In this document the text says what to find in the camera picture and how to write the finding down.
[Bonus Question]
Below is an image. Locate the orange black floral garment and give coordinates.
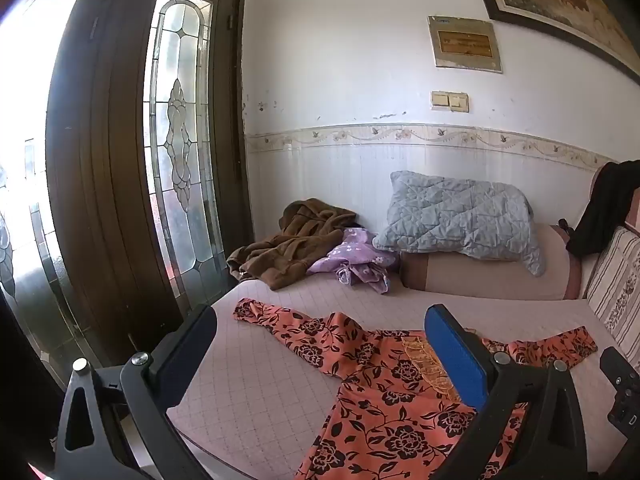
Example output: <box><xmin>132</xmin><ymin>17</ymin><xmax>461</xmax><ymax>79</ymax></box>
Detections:
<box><xmin>232</xmin><ymin>298</ymin><xmax>598</xmax><ymax>480</ymax></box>

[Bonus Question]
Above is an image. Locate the brown fleece garment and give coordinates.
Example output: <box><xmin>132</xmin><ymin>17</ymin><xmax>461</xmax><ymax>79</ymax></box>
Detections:
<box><xmin>226</xmin><ymin>198</ymin><xmax>358</xmax><ymax>291</ymax></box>

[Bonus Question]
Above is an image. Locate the stained glass door panel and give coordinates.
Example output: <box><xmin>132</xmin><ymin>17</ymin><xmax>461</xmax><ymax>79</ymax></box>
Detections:
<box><xmin>141</xmin><ymin>0</ymin><xmax>226</xmax><ymax>318</ymax></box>

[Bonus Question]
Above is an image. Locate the beige wall light switch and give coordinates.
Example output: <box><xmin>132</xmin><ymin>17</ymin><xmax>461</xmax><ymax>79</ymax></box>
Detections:
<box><xmin>431</xmin><ymin>91</ymin><xmax>470</xmax><ymax>112</ymax></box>

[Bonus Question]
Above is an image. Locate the wall electrical panel box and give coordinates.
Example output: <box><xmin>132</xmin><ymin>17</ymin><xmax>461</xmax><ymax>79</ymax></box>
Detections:
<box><xmin>427</xmin><ymin>15</ymin><xmax>502</xmax><ymax>73</ymax></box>

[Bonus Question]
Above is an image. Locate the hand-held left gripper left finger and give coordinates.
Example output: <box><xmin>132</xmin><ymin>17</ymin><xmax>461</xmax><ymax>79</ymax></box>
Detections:
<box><xmin>52</xmin><ymin>304</ymin><xmax>219</xmax><ymax>480</ymax></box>

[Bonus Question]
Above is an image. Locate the black cloth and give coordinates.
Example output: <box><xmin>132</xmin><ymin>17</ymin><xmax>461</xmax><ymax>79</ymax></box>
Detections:
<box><xmin>565</xmin><ymin>159</ymin><xmax>640</xmax><ymax>258</ymax></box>

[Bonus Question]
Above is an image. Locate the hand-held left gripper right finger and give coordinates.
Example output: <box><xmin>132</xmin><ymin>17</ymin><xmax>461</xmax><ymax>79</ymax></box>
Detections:
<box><xmin>423</xmin><ymin>304</ymin><xmax>587</xmax><ymax>480</ymax></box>

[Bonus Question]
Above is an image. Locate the pink bolster cushion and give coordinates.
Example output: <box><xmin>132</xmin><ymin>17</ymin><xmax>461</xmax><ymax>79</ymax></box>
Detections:
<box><xmin>400</xmin><ymin>222</ymin><xmax>583</xmax><ymax>302</ymax></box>

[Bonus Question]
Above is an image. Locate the striped backrest cushion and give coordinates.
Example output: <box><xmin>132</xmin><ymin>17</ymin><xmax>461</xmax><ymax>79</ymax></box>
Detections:
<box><xmin>585</xmin><ymin>225</ymin><xmax>640</xmax><ymax>356</ymax></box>

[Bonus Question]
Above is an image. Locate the pink quilted bed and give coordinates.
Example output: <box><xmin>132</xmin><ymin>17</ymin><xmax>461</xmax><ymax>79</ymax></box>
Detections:
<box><xmin>165</xmin><ymin>275</ymin><xmax>640</xmax><ymax>480</ymax></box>

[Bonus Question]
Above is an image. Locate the dark wooden door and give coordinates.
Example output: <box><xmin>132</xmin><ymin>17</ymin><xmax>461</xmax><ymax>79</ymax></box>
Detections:
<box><xmin>45</xmin><ymin>0</ymin><xmax>253</xmax><ymax>367</ymax></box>

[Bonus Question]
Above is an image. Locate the grey quilted pillow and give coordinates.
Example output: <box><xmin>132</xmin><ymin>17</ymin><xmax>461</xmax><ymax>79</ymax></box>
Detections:
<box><xmin>372</xmin><ymin>170</ymin><xmax>547</xmax><ymax>277</ymax></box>

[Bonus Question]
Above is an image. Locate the purple floral garment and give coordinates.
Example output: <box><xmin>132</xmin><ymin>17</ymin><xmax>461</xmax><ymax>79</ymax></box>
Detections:
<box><xmin>306</xmin><ymin>227</ymin><xmax>401</xmax><ymax>295</ymax></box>

